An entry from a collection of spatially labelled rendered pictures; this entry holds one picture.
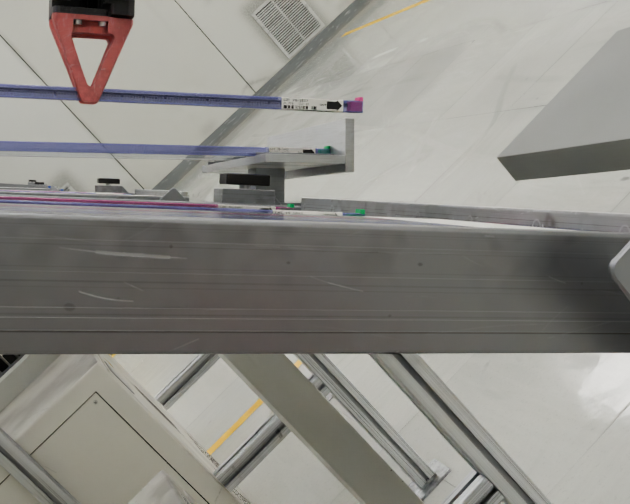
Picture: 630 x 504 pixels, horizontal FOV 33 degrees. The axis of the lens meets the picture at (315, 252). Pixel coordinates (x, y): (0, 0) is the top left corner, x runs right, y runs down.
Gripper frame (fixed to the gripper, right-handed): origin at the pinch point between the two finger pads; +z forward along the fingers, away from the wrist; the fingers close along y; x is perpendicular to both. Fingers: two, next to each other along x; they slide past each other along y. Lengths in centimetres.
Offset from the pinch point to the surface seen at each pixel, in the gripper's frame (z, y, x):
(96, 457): 58, -95, 11
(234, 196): 9.1, -18.2, 17.6
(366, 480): 48, -38, 42
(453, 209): 8.6, 23.3, 25.0
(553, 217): 8.5, 38.4, 24.9
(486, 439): 38, -20, 50
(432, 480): 64, -90, 75
